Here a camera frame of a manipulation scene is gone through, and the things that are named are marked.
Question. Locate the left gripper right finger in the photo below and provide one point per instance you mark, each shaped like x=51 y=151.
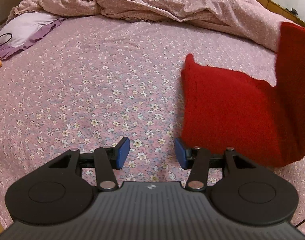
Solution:
x=199 y=160

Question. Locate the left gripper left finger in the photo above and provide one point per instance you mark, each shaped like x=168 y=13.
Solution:
x=104 y=160

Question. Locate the red knitted garment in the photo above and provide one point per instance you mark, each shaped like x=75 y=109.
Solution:
x=265 y=123

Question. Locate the pink floral bed sheet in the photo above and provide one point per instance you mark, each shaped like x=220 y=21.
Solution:
x=93 y=81

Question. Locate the lilac pillow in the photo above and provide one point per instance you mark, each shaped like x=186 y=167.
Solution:
x=25 y=30

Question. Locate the pink floral duvet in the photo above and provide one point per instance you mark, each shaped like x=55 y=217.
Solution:
x=245 y=18

